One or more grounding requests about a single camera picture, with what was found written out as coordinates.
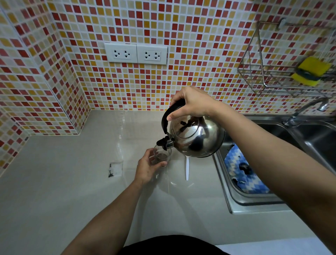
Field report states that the chrome faucet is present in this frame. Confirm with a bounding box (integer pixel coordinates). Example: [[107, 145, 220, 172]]
[[282, 96, 330, 128]]

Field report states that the clear drinking glass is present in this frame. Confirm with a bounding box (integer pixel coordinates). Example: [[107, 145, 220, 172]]
[[149, 145, 173, 167]]

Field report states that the metal wire wall rack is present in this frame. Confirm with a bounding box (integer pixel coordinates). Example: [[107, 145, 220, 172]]
[[237, 18, 336, 97]]

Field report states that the person's right hand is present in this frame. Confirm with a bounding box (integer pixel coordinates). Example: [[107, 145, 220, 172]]
[[166, 86, 221, 122]]

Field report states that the small clear plastic sachet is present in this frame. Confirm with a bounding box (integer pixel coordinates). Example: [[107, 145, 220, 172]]
[[108, 161, 124, 178]]

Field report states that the stainless steel sink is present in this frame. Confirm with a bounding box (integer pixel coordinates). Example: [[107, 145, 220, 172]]
[[212, 114, 336, 215]]

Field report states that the blue white dish cloth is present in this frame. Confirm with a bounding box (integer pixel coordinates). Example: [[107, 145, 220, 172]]
[[224, 144, 270, 195]]

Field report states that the steel kettle black handle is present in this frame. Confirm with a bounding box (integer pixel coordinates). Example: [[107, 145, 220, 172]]
[[156, 98, 226, 158]]

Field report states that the person's right forearm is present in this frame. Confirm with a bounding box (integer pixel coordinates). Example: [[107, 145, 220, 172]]
[[210, 101, 336, 254]]

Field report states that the person's black shirt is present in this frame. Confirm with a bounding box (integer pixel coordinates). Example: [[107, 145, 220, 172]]
[[118, 234, 231, 255]]

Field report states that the person's left forearm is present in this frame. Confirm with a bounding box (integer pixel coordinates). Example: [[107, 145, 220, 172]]
[[61, 178, 147, 255]]

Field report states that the yellow green sponge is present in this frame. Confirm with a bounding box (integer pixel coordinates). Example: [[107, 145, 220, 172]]
[[290, 56, 332, 87]]

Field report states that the person's left hand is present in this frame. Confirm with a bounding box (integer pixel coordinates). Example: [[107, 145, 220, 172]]
[[134, 147, 168, 186]]

